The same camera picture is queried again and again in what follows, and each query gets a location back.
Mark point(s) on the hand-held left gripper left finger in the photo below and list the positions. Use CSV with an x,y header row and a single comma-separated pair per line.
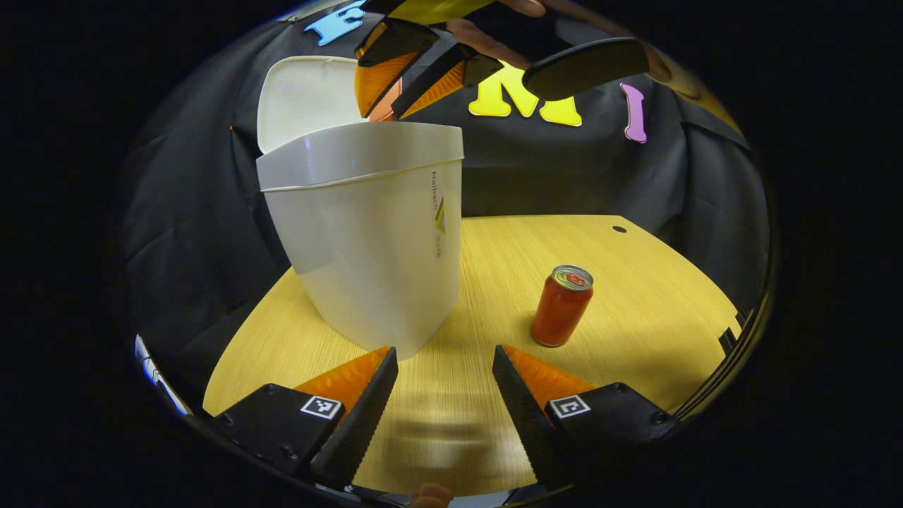
x,y
363,423

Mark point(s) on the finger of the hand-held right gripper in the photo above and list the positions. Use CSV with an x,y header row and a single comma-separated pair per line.
x,y
391,46
437,74

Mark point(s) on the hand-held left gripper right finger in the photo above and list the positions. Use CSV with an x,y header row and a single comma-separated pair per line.
x,y
529,423

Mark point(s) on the red pop can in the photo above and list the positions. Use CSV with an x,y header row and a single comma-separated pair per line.
x,y
561,310

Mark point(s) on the white desktop garbage bin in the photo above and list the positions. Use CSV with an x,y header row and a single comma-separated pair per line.
x,y
367,247

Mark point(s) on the wooden desktop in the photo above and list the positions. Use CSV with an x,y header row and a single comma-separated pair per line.
x,y
635,296

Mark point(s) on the black backdrop cloth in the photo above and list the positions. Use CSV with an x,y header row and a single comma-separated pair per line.
x,y
564,176

